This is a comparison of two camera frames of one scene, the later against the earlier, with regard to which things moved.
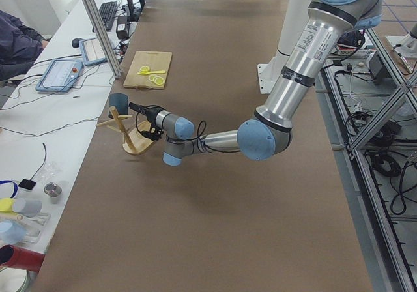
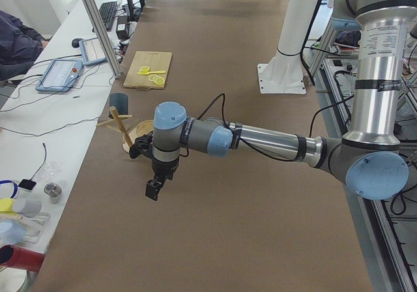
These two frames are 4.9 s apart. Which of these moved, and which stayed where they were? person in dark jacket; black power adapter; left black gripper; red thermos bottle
Moved: left black gripper
Stayed: black power adapter; red thermos bottle; person in dark jacket
